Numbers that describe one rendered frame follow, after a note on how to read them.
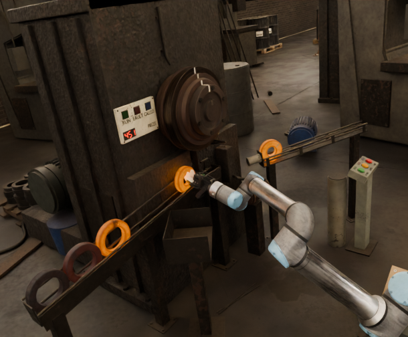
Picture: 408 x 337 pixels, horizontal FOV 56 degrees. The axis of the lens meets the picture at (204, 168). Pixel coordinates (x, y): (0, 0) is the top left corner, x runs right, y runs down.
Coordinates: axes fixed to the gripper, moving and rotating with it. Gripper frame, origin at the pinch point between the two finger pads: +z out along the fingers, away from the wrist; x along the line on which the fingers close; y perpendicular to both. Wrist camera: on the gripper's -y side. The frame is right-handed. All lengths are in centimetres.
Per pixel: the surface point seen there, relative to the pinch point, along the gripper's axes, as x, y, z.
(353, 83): -287, -11, -1
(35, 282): 97, -5, -3
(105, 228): 60, 0, -2
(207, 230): 20.6, -6.8, -33.3
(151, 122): 9.7, 30.4, 18.4
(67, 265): 82, -6, -4
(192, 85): -9, 50, 7
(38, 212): 21, -92, 132
